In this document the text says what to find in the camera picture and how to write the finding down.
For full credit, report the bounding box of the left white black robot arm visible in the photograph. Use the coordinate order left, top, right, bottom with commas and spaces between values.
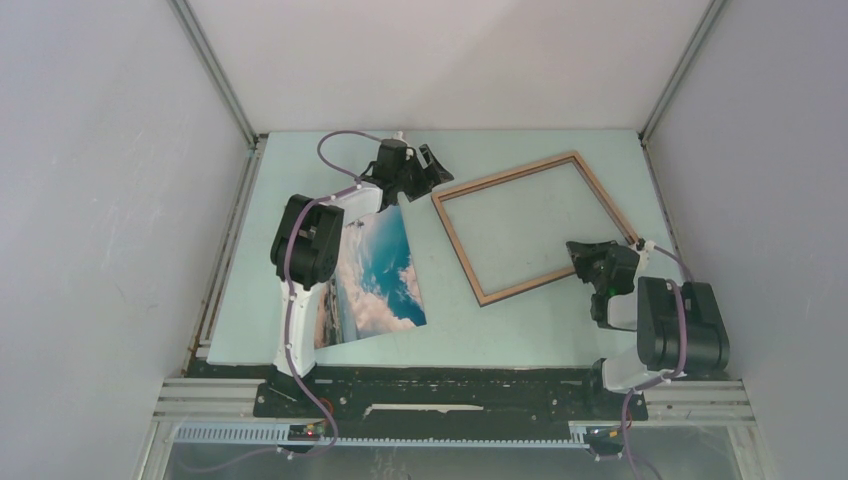
270, 130, 454, 417

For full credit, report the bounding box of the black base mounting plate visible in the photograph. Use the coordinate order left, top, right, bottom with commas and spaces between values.
254, 364, 647, 445

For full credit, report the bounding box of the aluminium rail frame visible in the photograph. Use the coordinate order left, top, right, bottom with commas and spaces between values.
135, 378, 759, 479

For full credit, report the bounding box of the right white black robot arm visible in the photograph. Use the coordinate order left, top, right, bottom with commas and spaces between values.
566, 239, 730, 418

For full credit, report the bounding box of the wooden picture frame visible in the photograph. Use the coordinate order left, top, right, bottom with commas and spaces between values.
432, 151, 638, 307

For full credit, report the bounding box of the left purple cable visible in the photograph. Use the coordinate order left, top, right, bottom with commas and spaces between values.
178, 129, 399, 475

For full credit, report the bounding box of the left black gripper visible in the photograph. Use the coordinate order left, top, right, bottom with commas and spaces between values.
393, 145, 452, 203

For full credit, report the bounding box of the landscape photo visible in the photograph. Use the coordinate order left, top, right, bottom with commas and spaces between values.
314, 206, 427, 349

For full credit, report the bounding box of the small green circuit board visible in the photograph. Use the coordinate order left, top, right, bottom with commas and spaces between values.
286, 424, 325, 441

